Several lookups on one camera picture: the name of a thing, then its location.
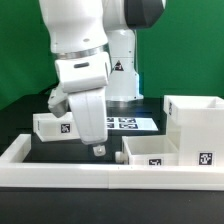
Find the white drawer cabinet box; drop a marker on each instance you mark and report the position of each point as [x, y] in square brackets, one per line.
[195, 125]

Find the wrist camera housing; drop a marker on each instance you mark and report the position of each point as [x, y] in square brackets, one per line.
[58, 103]

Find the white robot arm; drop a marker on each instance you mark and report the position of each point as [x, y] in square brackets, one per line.
[80, 39]

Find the white boundary fence frame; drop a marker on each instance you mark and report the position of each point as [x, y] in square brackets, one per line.
[15, 172]

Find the white drawer with knob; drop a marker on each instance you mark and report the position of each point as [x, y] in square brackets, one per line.
[155, 150]

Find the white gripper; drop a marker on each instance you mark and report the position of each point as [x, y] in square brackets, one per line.
[89, 112]

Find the white sheet with markers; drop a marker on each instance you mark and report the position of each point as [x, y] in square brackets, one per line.
[131, 123]

